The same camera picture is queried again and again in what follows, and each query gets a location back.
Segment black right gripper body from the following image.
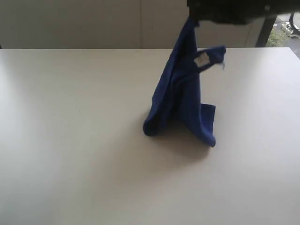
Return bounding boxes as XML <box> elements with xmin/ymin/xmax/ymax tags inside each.
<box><xmin>187</xmin><ymin>0</ymin><xmax>300</xmax><ymax>25</ymax></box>

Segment blue microfiber towel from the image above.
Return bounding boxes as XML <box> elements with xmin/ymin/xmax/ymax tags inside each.
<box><xmin>143</xmin><ymin>17</ymin><xmax>226</xmax><ymax>147</ymax></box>

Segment white bus outside window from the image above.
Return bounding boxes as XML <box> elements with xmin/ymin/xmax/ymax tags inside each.
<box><xmin>282</xmin><ymin>22</ymin><xmax>300</xmax><ymax>39</ymax></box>

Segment dark window frame post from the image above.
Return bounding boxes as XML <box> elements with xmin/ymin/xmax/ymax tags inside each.
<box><xmin>255</xmin><ymin>16</ymin><xmax>277</xmax><ymax>48</ymax></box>

